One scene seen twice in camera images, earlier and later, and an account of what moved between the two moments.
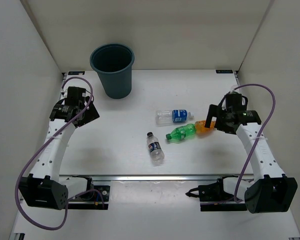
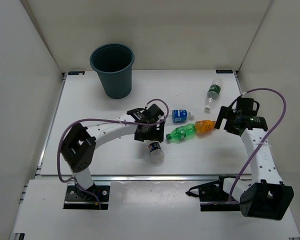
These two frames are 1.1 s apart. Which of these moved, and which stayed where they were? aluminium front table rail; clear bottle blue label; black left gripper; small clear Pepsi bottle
Moved: black left gripper
Stayed: aluminium front table rail; small clear Pepsi bottle; clear bottle blue label
